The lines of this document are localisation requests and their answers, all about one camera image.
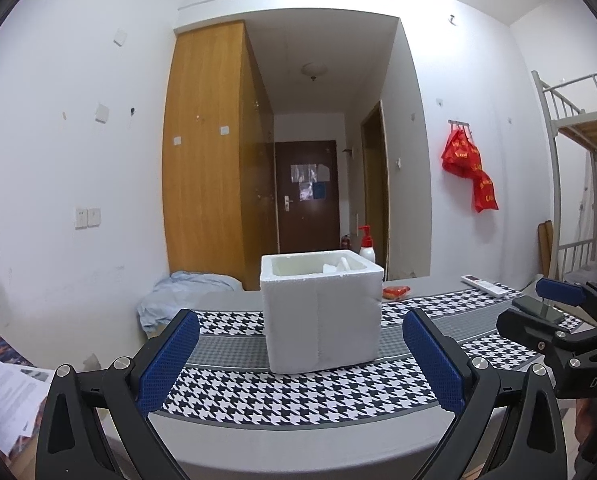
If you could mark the wall hook rack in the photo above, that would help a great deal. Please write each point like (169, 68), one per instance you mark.
(459, 124)

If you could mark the red snack packet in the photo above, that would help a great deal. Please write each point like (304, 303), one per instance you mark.
(396, 292)

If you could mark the white remote control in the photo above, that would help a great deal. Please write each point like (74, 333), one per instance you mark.
(488, 285)

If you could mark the white wall switch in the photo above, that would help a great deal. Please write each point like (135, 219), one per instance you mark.
(102, 113)

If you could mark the wooden wardrobe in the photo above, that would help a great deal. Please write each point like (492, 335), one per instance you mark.
(203, 160)

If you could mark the grey door notice sheet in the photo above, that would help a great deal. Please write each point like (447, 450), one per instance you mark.
(308, 172)

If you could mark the blue door notice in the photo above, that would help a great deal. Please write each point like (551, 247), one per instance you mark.
(319, 191)

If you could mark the colourful patterned cloth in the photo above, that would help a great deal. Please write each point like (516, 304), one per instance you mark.
(1, 350)

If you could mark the white paper sheets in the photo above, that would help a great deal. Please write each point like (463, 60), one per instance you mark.
(8, 395)

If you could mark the dark brown door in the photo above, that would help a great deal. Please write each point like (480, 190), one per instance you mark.
(328, 220)

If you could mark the white red pump lotion bottle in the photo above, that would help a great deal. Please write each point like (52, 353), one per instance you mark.
(367, 252)

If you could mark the ceiling lamp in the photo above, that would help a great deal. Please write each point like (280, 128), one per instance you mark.
(312, 71)

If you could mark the grey pillow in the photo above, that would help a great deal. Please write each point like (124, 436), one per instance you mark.
(586, 276)

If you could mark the white wall socket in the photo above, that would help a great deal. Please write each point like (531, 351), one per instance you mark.
(81, 217)
(94, 217)

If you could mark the black smartphone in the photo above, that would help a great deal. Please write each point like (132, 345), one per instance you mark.
(538, 307)

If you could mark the white blank wall plate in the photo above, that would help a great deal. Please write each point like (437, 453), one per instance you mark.
(120, 37)

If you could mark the light wooden side door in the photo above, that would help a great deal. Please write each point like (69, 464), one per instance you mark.
(373, 185)

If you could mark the white metal bunk bed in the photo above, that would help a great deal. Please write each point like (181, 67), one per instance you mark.
(553, 160)

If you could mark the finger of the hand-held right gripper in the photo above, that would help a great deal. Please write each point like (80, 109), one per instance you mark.
(523, 327)
(561, 291)

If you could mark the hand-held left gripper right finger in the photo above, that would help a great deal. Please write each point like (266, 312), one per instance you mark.
(431, 360)

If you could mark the houndstooth table runner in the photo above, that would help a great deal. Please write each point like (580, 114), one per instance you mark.
(278, 395)

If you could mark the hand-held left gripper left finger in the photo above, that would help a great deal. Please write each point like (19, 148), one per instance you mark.
(171, 360)

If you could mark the red fire extinguisher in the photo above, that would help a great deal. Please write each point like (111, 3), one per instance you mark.
(345, 242)

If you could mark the white foam box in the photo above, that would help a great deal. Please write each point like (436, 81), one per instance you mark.
(318, 320)

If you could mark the light blue quilt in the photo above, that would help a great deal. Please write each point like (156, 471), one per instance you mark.
(188, 295)

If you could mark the red shopping bag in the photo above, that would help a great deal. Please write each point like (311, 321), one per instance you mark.
(461, 152)
(486, 192)

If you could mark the brown wooden boards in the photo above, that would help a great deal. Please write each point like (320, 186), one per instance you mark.
(545, 245)

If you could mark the white dotted cloth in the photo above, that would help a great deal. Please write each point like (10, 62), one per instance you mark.
(587, 210)

